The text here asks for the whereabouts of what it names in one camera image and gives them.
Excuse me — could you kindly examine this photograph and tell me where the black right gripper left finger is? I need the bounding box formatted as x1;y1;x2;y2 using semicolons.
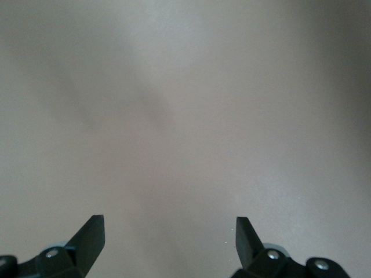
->
0;214;106;278

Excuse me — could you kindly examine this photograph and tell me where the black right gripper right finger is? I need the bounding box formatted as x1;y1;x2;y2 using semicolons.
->
230;216;352;278

